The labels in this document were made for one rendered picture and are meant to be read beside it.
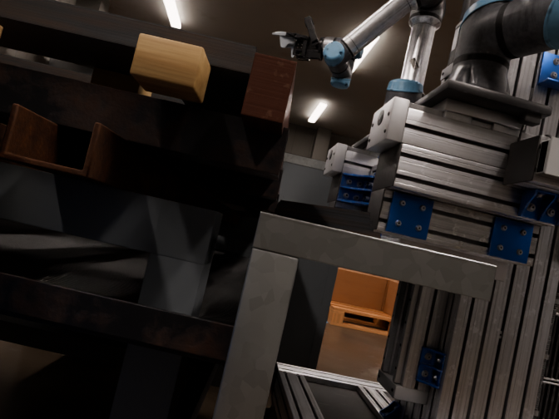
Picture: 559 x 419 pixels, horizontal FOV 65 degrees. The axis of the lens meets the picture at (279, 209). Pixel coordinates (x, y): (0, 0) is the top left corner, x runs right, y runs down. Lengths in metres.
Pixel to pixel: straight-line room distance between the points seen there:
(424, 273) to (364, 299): 4.35
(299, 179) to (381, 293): 2.91
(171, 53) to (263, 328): 0.25
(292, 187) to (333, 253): 1.68
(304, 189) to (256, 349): 1.70
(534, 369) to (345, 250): 1.01
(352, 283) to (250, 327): 4.29
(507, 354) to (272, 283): 0.98
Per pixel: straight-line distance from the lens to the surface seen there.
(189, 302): 0.50
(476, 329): 1.23
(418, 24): 1.81
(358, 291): 4.69
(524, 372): 1.32
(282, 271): 0.37
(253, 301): 0.37
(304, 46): 1.86
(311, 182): 2.05
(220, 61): 0.47
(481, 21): 1.11
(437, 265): 0.39
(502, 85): 1.06
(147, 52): 0.44
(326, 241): 0.37
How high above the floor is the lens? 0.66
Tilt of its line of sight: 4 degrees up
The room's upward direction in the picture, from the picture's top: 13 degrees clockwise
